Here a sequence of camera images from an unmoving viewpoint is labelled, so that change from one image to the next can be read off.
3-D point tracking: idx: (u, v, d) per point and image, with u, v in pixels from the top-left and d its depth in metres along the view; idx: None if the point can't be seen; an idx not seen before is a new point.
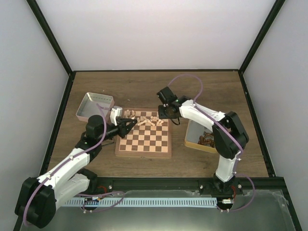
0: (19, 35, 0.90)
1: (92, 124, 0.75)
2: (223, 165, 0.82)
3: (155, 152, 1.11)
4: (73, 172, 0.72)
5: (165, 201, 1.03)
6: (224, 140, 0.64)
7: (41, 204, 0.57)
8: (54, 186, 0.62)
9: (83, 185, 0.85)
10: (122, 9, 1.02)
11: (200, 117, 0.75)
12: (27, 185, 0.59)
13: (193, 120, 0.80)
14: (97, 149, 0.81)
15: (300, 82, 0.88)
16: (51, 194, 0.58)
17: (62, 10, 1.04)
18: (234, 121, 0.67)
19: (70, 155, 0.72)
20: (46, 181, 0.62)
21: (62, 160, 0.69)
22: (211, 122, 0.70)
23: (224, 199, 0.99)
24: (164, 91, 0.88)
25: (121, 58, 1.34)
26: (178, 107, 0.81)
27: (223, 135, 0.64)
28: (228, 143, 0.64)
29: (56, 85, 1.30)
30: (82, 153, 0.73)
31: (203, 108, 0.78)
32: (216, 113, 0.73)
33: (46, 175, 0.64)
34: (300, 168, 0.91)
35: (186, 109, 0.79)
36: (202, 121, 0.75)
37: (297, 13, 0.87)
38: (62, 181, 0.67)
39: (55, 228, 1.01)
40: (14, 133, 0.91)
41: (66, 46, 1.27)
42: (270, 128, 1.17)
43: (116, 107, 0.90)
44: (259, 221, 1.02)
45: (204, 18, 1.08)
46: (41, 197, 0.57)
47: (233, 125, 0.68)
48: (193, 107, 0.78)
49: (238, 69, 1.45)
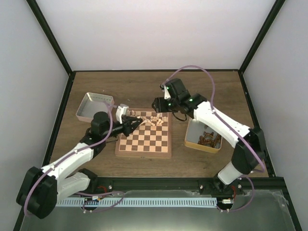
0: (19, 35, 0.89)
1: (98, 120, 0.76)
2: (228, 171, 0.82)
3: (155, 152, 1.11)
4: (77, 165, 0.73)
5: (165, 201, 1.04)
6: (246, 158, 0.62)
7: (42, 195, 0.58)
8: (57, 177, 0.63)
9: (84, 184, 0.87)
10: (122, 9, 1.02)
11: (220, 127, 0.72)
12: (31, 174, 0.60)
13: (211, 127, 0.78)
14: (101, 146, 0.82)
15: (300, 82, 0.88)
16: (54, 185, 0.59)
17: (62, 10, 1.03)
18: (259, 136, 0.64)
19: (75, 148, 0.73)
20: (50, 171, 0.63)
21: (67, 153, 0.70)
22: (233, 136, 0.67)
23: (224, 199, 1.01)
24: (176, 85, 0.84)
25: (121, 57, 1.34)
26: (192, 107, 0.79)
27: (246, 152, 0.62)
28: (249, 160, 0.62)
29: (56, 85, 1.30)
30: (86, 147, 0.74)
31: (223, 116, 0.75)
32: (239, 126, 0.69)
33: (50, 166, 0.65)
34: (300, 168, 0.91)
35: (203, 115, 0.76)
36: (222, 131, 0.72)
37: (297, 13, 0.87)
38: (66, 173, 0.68)
39: (55, 228, 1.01)
40: (14, 133, 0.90)
41: (66, 45, 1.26)
42: (270, 128, 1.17)
43: (122, 105, 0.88)
44: (259, 221, 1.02)
45: (204, 18, 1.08)
46: (44, 186, 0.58)
47: (256, 140, 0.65)
48: (212, 114, 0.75)
49: (238, 69, 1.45)
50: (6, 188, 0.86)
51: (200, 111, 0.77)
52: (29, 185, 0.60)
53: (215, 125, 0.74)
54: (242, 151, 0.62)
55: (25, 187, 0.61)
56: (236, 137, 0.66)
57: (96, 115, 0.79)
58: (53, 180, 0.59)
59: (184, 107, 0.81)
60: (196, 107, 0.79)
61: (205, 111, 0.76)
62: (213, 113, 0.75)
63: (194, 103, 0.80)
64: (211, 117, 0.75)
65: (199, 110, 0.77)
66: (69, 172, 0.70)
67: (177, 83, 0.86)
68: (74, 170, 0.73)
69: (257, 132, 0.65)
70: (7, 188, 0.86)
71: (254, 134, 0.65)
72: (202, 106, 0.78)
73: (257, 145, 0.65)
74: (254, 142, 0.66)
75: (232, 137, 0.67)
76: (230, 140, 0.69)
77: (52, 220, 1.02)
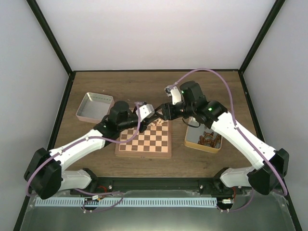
0: (19, 35, 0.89)
1: (118, 109, 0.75)
2: (236, 177, 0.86)
3: (155, 152, 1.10)
4: (85, 152, 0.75)
5: (165, 201, 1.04)
6: (270, 182, 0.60)
7: (45, 178, 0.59)
8: (62, 163, 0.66)
9: (86, 181, 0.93)
10: (122, 9, 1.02)
11: (244, 145, 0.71)
12: (38, 155, 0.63)
13: (230, 141, 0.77)
14: (116, 134, 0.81)
15: (300, 82, 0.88)
16: (57, 171, 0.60)
17: (61, 10, 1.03)
18: (285, 161, 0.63)
19: (86, 136, 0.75)
20: (57, 155, 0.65)
21: (78, 139, 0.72)
22: (259, 159, 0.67)
23: (224, 199, 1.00)
24: (194, 90, 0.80)
25: (121, 57, 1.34)
26: (211, 116, 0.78)
27: (271, 177, 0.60)
28: (272, 184, 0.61)
29: (56, 85, 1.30)
30: (98, 136, 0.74)
31: (245, 131, 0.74)
32: (263, 146, 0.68)
33: (57, 149, 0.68)
34: (300, 168, 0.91)
35: (224, 130, 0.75)
36: (245, 149, 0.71)
37: (297, 13, 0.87)
38: (72, 160, 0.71)
39: (56, 228, 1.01)
40: (14, 133, 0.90)
41: (66, 45, 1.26)
42: (270, 128, 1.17)
43: (147, 105, 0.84)
44: (259, 221, 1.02)
45: (204, 18, 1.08)
46: (48, 170, 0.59)
47: (280, 163, 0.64)
48: (235, 129, 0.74)
49: (238, 69, 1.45)
50: (6, 188, 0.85)
51: (220, 124, 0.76)
52: (36, 164, 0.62)
53: (237, 140, 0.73)
54: (268, 176, 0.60)
55: (32, 165, 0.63)
56: (261, 161, 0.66)
57: (114, 106, 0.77)
58: (57, 166, 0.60)
59: (201, 116, 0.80)
60: (216, 118, 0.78)
61: (226, 126, 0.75)
62: (236, 128, 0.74)
63: (213, 111, 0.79)
64: (232, 132, 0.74)
65: (220, 121, 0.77)
66: (76, 159, 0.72)
67: (196, 87, 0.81)
68: (82, 156, 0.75)
69: (283, 155, 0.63)
70: (6, 189, 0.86)
71: (279, 157, 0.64)
72: (224, 120, 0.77)
73: (280, 168, 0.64)
74: (278, 165, 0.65)
75: (256, 159, 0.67)
76: (251, 160, 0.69)
77: (52, 220, 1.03)
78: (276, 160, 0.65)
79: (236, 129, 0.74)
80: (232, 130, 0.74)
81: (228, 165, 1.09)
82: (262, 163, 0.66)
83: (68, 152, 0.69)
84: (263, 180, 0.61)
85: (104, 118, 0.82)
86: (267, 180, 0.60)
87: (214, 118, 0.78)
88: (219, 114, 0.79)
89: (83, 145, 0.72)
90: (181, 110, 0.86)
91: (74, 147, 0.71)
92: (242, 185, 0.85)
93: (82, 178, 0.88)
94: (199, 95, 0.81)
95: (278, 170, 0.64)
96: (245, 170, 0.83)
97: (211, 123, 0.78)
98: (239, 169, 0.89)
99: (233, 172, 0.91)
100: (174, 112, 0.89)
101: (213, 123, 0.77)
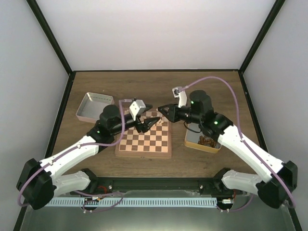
0: (19, 37, 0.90)
1: (107, 115, 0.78)
2: (239, 183, 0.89)
3: (155, 152, 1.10)
4: (80, 159, 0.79)
5: (165, 201, 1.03)
6: (280, 194, 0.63)
7: (37, 189, 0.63)
8: (52, 173, 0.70)
9: (84, 183, 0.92)
10: (122, 9, 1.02)
11: (251, 158, 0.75)
12: (30, 166, 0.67)
13: (237, 153, 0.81)
14: (109, 139, 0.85)
15: (300, 82, 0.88)
16: (47, 182, 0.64)
17: (61, 11, 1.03)
18: (292, 173, 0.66)
19: (78, 143, 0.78)
20: (47, 166, 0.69)
21: (70, 147, 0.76)
22: (266, 172, 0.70)
23: (224, 199, 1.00)
24: (206, 103, 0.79)
25: (121, 57, 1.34)
26: (217, 130, 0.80)
27: (280, 189, 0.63)
28: (282, 196, 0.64)
29: (56, 84, 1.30)
30: (91, 143, 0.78)
31: (250, 144, 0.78)
32: (270, 159, 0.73)
33: (48, 160, 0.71)
34: (300, 168, 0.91)
35: (231, 142, 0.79)
36: (253, 162, 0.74)
37: (297, 14, 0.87)
38: (65, 167, 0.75)
39: (56, 228, 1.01)
40: (14, 133, 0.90)
41: (66, 45, 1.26)
42: (270, 128, 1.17)
43: (136, 101, 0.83)
44: (259, 221, 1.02)
45: (204, 19, 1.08)
46: (38, 181, 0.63)
47: (289, 175, 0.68)
48: (241, 142, 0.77)
49: (238, 69, 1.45)
50: (6, 188, 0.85)
51: (227, 136, 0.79)
52: (28, 174, 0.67)
53: (244, 152, 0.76)
54: (277, 188, 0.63)
55: (24, 176, 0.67)
56: (269, 173, 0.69)
57: (104, 111, 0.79)
58: (48, 177, 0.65)
59: (208, 129, 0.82)
60: (223, 131, 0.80)
61: (233, 138, 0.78)
62: (242, 141, 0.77)
63: (220, 126, 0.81)
64: (239, 144, 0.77)
65: (226, 134, 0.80)
66: (69, 166, 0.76)
67: (208, 100, 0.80)
68: (76, 163, 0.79)
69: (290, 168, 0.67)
70: (6, 189, 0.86)
71: (288, 170, 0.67)
72: (230, 132, 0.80)
73: (289, 180, 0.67)
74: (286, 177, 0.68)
75: (264, 172, 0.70)
76: (260, 173, 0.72)
77: (52, 220, 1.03)
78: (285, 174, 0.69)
79: (242, 141, 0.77)
80: (238, 142, 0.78)
81: (228, 165, 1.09)
82: (270, 176, 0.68)
83: (59, 161, 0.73)
84: (274, 192, 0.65)
85: (97, 124, 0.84)
86: (277, 192, 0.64)
87: (221, 131, 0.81)
88: (224, 127, 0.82)
89: (76, 152, 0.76)
90: (186, 115, 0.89)
91: (66, 156, 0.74)
92: (245, 190, 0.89)
93: (80, 180, 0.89)
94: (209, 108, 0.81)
95: (287, 182, 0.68)
96: (251, 179, 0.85)
97: (218, 136, 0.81)
98: (246, 175, 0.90)
99: (236, 176, 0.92)
100: (178, 114, 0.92)
101: (220, 136, 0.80)
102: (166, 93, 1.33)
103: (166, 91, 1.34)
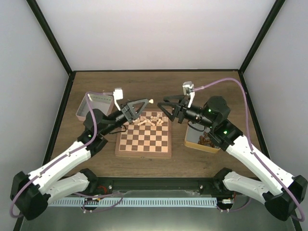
0: (19, 36, 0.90)
1: (89, 123, 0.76)
2: (244, 189, 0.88)
3: (155, 152, 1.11)
4: (71, 167, 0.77)
5: (165, 201, 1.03)
6: (288, 208, 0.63)
7: (26, 204, 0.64)
8: (42, 186, 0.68)
9: (83, 185, 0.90)
10: (121, 9, 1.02)
11: (262, 171, 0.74)
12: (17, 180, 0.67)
13: (246, 164, 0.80)
14: (101, 143, 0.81)
15: (300, 82, 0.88)
16: (37, 196, 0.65)
17: (61, 10, 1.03)
18: (303, 188, 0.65)
19: (67, 150, 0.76)
20: (35, 179, 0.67)
21: (59, 156, 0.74)
22: (277, 186, 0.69)
23: (224, 199, 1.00)
24: (224, 114, 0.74)
25: (121, 57, 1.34)
26: (228, 141, 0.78)
27: (289, 203, 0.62)
28: (290, 210, 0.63)
29: (56, 84, 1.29)
30: (81, 150, 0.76)
31: (261, 156, 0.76)
32: (280, 172, 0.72)
33: (36, 173, 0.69)
34: (300, 167, 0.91)
35: (241, 153, 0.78)
36: (263, 175, 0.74)
37: (297, 14, 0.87)
38: (57, 176, 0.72)
39: (56, 228, 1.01)
40: (14, 134, 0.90)
41: (66, 46, 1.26)
42: (270, 128, 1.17)
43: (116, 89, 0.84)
44: (259, 221, 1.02)
45: (204, 19, 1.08)
46: (28, 196, 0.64)
47: (299, 189, 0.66)
48: (252, 154, 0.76)
49: (238, 69, 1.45)
50: (6, 188, 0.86)
51: (237, 146, 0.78)
52: (16, 188, 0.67)
53: (254, 165, 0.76)
54: (287, 203, 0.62)
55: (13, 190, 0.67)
56: (279, 187, 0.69)
57: (85, 120, 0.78)
58: (37, 191, 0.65)
59: (217, 138, 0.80)
60: (233, 142, 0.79)
61: (243, 149, 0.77)
62: (252, 153, 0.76)
63: (230, 136, 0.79)
64: (249, 156, 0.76)
65: (237, 144, 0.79)
66: (60, 175, 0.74)
67: (226, 111, 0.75)
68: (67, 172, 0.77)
69: (301, 182, 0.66)
70: (7, 189, 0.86)
71: (298, 184, 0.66)
72: (240, 142, 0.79)
73: (298, 195, 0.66)
74: (295, 191, 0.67)
75: (275, 186, 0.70)
76: (270, 186, 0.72)
77: (52, 220, 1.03)
78: (295, 187, 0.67)
79: (252, 153, 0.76)
80: (249, 154, 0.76)
81: (228, 165, 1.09)
82: (280, 190, 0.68)
83: (48, 173, 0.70)
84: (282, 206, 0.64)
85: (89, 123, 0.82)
86: (286, 205, 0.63)
87: (230, 141, 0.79)
88: (234, 136, 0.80)
89: (66, 161, 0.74)
90: (196, 118, 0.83)
91: (56, 166, 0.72)
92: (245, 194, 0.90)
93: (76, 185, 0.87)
94: (225, 118, 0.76)
95: (296, 195, 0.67)
96: (257, 186, 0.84)
97: (227, 147, 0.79)
98: (251, 181, 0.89)
99: (240, 181, 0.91)
100: (188, 116, 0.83)
101: (230, 147, 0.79)
102: (166, 93, 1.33)
103: (166, 91, 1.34)
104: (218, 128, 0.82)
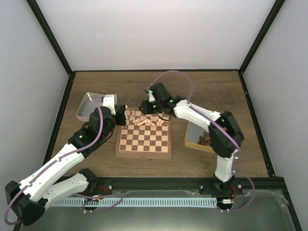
0: (19, 36, 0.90)
1: (97, 116, 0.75)
2: (221, 164, 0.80)
3: (155, 152, 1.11)
4: (64, 172, 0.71)
5: (165, 201, 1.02)
6: (220, 140, 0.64)
7: (20, 212, 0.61)
8: (32, 196, 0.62)
9: (83, 186, 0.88)
10: (121, 9, 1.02)
11: (196, 117, 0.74)
12: (9, 188, 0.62)
13: (187, 119, 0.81)
14: (95, 147, 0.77)
15: (300, 82, 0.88)
16: (29, 206, 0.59)
17: (61, 10, 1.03)
18: (229, 120, 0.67)
19: (57, 156, 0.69)
20: (26, 188, 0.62)
21: (48, 162, 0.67)
22: (207, 122, 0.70)
23: (224, 199, 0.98)
24: (159, 89, 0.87)
25: (121, 57, 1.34)
26: (173, 107, 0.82)
27: (220, 135, 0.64)
28: (225, 143, 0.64)
29: (56, 84, 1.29)
30: (73, 153, 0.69)
31: (198, 108, 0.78)
32: (211, 112, 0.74)
33: (26, 182, 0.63)
34: (299, 167, 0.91)
35: (181, 109, 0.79)
36: (198, 121, 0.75)
37: (297, 13, 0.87)
38: (49, 183, 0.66)
39: (56, 228, 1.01)
40: (14, 133, 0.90)
41: (66, 46, 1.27)
42: (270, 128, 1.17)
43: (109, 96, 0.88)
44: (259, 221, 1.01)
45: (204, 18, 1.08)
46: (19, 206, 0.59)
47: (228, 123, 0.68)
48: (188, 107, 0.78)
49: (238, 69, 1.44)
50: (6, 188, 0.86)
51: (178, 107, 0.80)
52: (10, 196, 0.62)
53: (190, 115, 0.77)
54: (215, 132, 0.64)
55: (8, 197, 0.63)
56: (208, 122, 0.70)
57: (93, 113, 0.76)
58: (28, 201, 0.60)
59: (166, 109, 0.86)
60: (175, 105, 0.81)
61: (182, 106, 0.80)
62: (189, 107, 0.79)
63: (175, 103, 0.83)
64: (186, 109, 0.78)
65: (178, 106, 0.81)
66: (52, 182, 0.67)
67: (161, 87, 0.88)
68: (60, 177, 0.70)
69: (228, 116, 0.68)
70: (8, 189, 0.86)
71: (225, 118, 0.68)
72: (180, 103, 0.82)
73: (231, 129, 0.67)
74: (228, 127, 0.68)
75: (205, 123, 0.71)
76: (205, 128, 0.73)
77: (52, 220, 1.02)
78: (224, 123, 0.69)
79: (189, 107, 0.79)
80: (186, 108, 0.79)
81: None
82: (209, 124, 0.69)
83: (38, 181, 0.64)
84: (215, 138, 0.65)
85: (84, 126, 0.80)
86: (218, 138, 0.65)
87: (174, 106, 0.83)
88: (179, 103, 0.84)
89: (56, 167, 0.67)
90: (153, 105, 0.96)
91: (45, 173, 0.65)
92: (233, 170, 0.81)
93: (74, 186, 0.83)
94: (163, 93, 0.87)
95: (230, 131, 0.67)
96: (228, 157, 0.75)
97: (174, 112, 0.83)
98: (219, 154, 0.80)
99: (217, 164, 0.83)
100: (150, 109, 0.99)
101: (173, 109, 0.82)
102: None
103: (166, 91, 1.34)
104: (163, 102, 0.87)
